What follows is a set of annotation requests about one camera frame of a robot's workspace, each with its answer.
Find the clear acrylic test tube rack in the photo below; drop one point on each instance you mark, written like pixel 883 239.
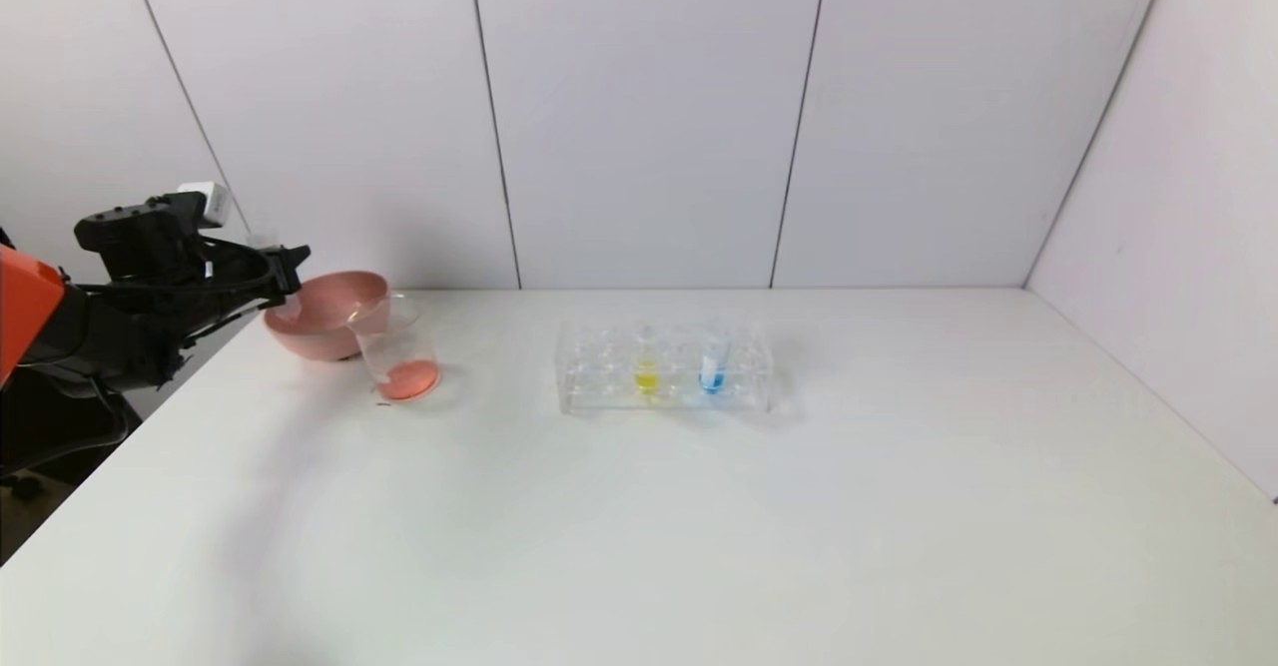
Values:
pixel 744 386

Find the test tube with blue pigment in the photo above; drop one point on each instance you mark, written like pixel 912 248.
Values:
pixel 711 380

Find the black and orange left arm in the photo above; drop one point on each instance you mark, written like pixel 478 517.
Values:
pixel 25 307

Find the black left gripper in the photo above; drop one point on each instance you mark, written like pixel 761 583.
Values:
pixel 291 269

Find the test tube with yellow pigment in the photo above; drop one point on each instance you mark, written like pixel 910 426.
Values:
pixel 646 380

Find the test tube with red pigment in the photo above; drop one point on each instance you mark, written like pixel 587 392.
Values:
pixel 288 307

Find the clear plastic beaker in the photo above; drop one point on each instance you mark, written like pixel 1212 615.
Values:
pixel 407 376

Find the small black floor object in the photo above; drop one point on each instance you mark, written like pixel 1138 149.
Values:
pixel 22 486

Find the pink plastic bowl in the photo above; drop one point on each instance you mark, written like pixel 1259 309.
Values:
pixel 329 332

